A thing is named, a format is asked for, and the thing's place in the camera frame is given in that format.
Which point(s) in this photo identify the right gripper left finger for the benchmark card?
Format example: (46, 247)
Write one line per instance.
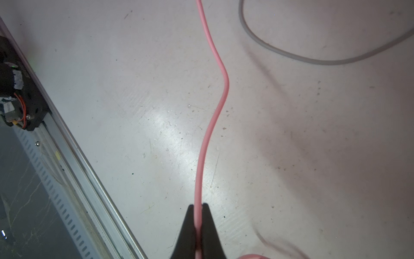
(186, 242)

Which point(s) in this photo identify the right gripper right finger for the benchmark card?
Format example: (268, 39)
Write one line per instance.
(211, 247)

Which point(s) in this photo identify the aluminium front rail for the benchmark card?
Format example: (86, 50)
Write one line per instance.
(87, 210)

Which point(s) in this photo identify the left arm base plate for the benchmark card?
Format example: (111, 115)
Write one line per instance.
(22, 103)

